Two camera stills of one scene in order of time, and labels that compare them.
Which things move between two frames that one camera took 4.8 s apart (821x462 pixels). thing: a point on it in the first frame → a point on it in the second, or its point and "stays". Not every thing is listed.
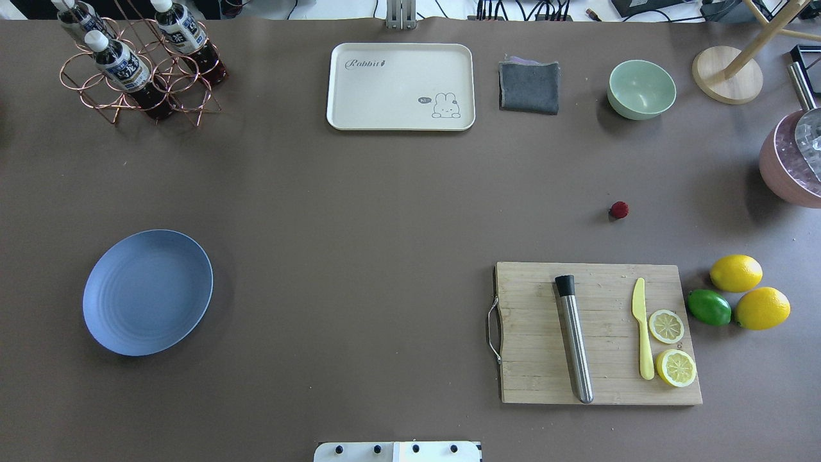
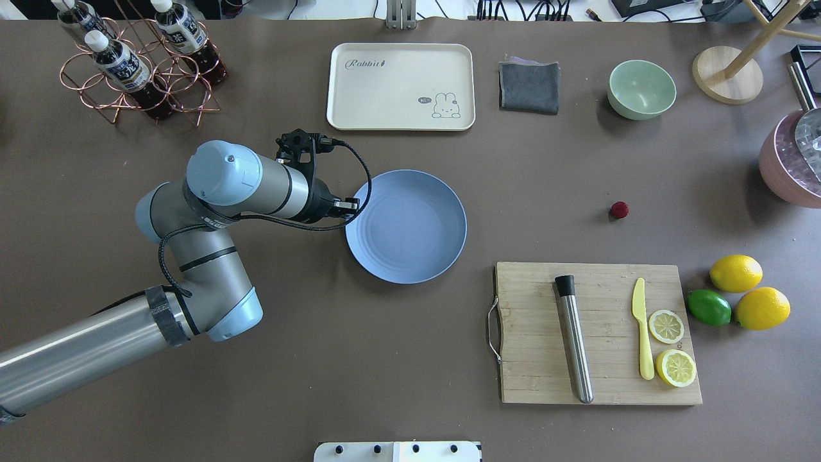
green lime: [709, 307] stays
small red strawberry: [618, 210] stays
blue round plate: [145, 289] → [412, 228]
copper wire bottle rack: [160, 67] stays
